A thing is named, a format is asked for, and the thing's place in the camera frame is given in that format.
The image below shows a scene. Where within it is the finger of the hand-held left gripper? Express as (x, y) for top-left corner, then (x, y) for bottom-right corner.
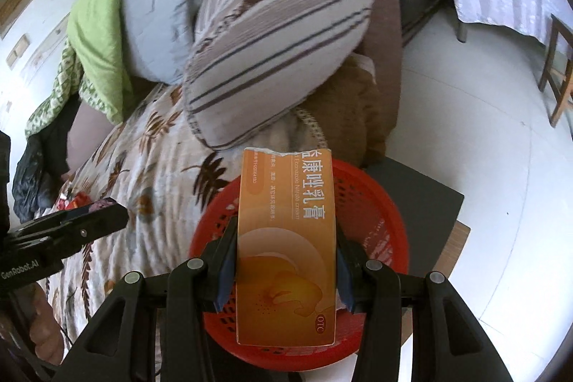
(49, 198), (121, 217)
(9, 205), (130, 258)

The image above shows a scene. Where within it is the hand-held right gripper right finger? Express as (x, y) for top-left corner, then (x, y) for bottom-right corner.
(336, 225), (515, 382)

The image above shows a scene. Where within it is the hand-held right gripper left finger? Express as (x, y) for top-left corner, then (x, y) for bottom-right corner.
(58, 216), (240, 382)

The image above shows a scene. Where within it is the red snack wrapper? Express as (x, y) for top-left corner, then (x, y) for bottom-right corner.
(56, 190), (92, 213)

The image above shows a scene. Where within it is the orange medicine box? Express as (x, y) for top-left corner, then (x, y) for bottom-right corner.
(236, 147), (337, 348)

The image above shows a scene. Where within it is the red plastic basket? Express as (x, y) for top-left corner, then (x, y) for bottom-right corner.
(188, 160), (409, 371)

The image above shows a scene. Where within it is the dark shiny cloth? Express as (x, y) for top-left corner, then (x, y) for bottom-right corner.
(13, 134), (50, 222)

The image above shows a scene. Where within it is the mauve cushion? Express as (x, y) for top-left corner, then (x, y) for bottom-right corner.
(67, 105), (112, 177)

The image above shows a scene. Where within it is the leaf print blanket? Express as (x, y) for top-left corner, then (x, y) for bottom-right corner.
(38, 82), (251, 369)

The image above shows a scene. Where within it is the black garment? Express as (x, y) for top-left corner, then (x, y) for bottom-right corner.
(40, 96), (86, 181)

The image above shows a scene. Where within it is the green patterned cloth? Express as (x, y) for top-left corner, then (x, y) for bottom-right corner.
(24, 37), (112, 139)

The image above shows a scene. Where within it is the black stool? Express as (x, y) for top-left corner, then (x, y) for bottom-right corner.
(365, 157), (472, 347)

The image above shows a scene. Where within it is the plain green blanket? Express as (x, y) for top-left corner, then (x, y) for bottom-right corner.
(67, 0), (180, 125)

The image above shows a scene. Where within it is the brown fuzzy cloth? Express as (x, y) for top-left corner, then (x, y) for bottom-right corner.
(291, 53), (399, 168)

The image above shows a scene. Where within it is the grey-blue quilt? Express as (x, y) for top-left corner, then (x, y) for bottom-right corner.
(120, 0), (220, 86)

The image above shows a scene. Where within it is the striped folded quilt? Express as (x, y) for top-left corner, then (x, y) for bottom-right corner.
(183, 0), (376, 151)

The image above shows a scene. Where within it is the wooden chair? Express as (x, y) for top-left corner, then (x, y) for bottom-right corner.
(537, 13), (573, 129)

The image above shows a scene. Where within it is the wall switch plate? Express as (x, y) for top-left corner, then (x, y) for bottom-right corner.
(5, 34), (31, 69)

